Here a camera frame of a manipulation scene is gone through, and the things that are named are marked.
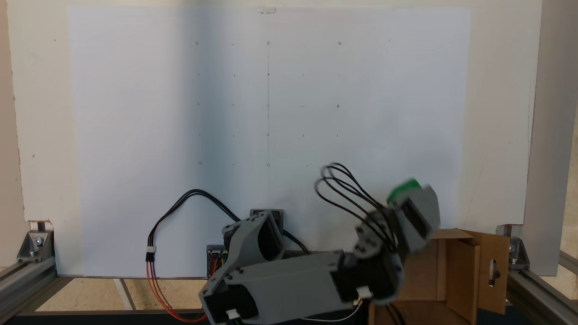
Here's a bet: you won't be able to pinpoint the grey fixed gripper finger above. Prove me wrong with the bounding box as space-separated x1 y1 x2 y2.
406 183 439 204

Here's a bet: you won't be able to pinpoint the green dice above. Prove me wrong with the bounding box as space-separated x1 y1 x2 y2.
387 179 424 202

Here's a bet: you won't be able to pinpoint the brown cardboard box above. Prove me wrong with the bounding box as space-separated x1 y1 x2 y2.
368 228 511 325

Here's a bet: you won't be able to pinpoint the white paper sheet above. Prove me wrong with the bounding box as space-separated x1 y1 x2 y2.
68 5 471 278

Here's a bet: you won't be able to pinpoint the black looped wrist cables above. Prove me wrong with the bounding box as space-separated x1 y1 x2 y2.
314 162 400 253

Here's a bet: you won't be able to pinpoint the metal corner bracket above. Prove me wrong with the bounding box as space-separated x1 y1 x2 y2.
17 220 56 263
497 224 530 271

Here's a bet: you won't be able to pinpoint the thin white cable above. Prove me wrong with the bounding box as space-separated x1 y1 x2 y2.
312 300 363 322

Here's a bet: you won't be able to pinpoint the aluminium frame rail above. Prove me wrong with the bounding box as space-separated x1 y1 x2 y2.
0 256 58 323
506 251 578 325

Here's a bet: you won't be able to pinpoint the small circuit board jumper wires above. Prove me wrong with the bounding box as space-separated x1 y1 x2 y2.
206 245 228 278

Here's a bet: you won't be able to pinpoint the long black servo cable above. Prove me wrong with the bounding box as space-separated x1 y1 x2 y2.
145 190 311 263

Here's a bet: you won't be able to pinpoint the orange wire bundle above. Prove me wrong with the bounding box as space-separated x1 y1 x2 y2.
145 260 209 323

